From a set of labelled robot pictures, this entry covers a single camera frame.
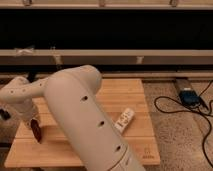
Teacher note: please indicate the blue power adapter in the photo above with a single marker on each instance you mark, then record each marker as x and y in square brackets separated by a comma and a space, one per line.
[189, 97]

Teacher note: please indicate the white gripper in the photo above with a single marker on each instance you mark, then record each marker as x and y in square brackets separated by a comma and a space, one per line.
[28, 114]

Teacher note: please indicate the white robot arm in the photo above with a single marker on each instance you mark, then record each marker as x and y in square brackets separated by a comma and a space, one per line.
[70, 97]

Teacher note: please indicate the wooden cutting board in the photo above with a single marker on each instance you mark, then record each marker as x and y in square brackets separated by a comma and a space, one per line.
[115, 96]

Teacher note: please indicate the red chili pepper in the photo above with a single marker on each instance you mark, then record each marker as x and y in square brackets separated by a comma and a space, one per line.
[36, 130]

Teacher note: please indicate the grey metal rail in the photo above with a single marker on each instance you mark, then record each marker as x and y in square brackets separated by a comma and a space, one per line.
[105, 57]

